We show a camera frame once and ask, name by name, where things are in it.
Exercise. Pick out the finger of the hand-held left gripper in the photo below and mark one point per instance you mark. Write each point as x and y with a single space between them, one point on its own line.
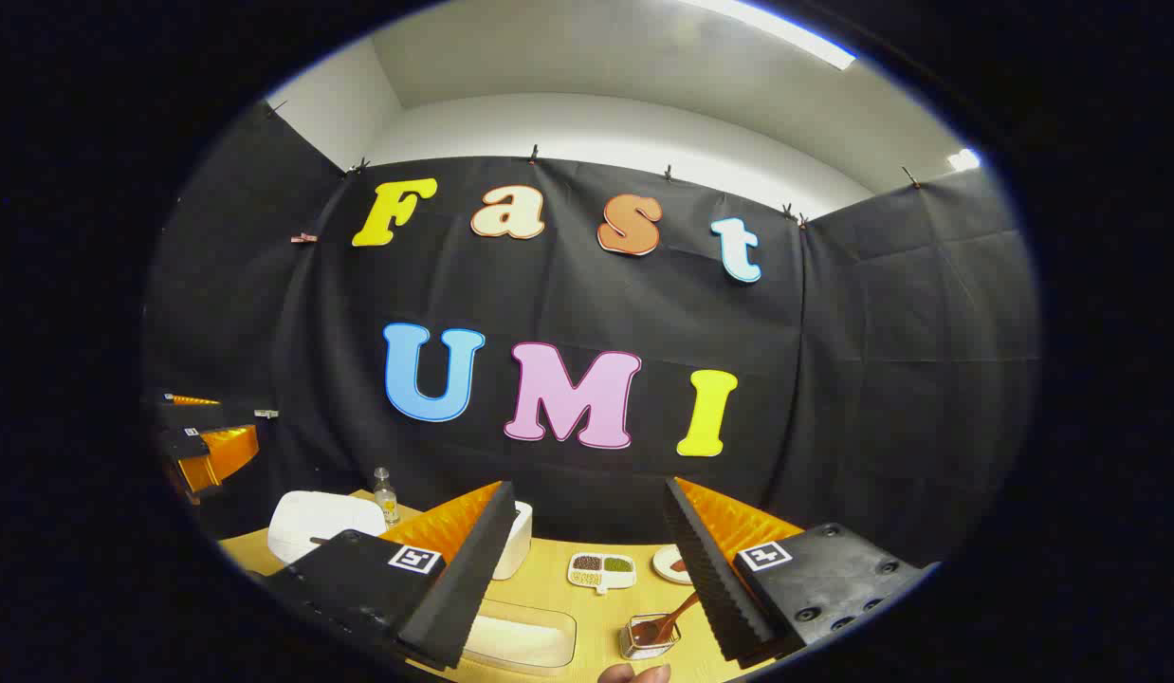
193 413
217 455

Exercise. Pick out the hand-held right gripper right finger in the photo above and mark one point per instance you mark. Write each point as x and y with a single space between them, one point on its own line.
710 579

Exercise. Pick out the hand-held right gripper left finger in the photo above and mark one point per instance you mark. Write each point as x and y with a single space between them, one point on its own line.
464 588

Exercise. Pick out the brown wooden spoon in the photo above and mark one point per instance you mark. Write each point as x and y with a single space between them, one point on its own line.
665 618

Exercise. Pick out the clear rice container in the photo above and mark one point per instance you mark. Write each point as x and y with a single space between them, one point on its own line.
525 640

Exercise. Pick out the white rice cooker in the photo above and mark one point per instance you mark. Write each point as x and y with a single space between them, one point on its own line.
321 522

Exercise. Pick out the round white plate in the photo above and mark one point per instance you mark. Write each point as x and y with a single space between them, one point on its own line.
665 562

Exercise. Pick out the white toaster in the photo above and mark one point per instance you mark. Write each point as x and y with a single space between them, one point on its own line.
513 545

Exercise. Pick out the divided white bean dish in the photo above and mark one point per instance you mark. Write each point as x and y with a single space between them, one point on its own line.
601 571

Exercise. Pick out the small glass bottle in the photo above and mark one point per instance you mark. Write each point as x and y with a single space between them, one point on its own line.
387 503

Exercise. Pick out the black backdrop cloth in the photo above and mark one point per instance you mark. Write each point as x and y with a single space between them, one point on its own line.
834 379

